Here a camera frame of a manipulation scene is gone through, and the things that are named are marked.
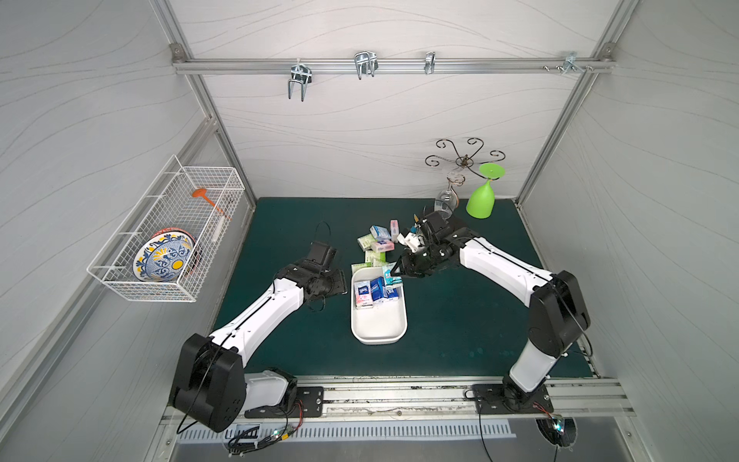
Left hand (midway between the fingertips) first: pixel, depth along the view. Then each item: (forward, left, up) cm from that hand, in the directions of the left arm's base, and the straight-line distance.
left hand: (338, 285), depth 84 cm
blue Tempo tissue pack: (+2, -16, -7) cm, 18 cm away
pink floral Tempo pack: (0, -7, -5) cm, 9 cm away
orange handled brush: (+16, +38, +22) cm, 47 cm away
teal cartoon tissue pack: (+1, -15, +4) cm, 15 cm away
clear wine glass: (+25, -34, +12) cm, 43 cm away
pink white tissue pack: (+20, -14, -6) cm, 25 cm away
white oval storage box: (-7, -14, -9) cm, 18 cm away
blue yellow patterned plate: (-7, +36, +24) cm, 43 cm away
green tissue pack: (+23, -7, -7) cm, 25 cm away
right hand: (+3, -16, +4) cm, 17 cm away
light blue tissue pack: (+25, -12, -5) cm, 28 cm away
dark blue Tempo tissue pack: (+3, -12, -5) cm, 13 cm away
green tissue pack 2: (+15, -10, -7) cm, 19 cm away
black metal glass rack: (+34, -38, +21) cm, 55 cm away
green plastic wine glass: (+23, -44, +13) cm, 51 cm away
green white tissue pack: (+12, -4, -8) cm, 15 cm away
